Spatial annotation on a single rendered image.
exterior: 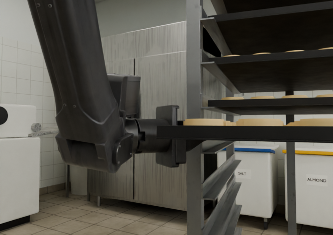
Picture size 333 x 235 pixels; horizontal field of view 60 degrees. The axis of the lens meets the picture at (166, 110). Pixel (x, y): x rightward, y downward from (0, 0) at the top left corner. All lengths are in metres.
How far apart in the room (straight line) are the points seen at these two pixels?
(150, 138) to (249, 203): 2.58
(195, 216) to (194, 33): 0.37
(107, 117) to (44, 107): 4.16
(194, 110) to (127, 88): 0.20
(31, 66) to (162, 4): 2.02
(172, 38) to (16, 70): 2.19
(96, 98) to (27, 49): 4.12
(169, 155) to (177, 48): 2.60
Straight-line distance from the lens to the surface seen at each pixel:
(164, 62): 3.03
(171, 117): 0.47
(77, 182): 4.37
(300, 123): 0.33
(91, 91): 0.32
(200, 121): 0.32
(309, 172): 2.85
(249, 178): 2.94
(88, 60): 0.31
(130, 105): 0.43
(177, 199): 2.99
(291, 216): 1.25
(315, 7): 0.64
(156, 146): 0.46
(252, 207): 3.00
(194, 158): 0.59
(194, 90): 0.59
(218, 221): 0.76
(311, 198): 2.89
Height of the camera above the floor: 1.01
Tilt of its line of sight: 3 degrees up
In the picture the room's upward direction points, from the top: straight up
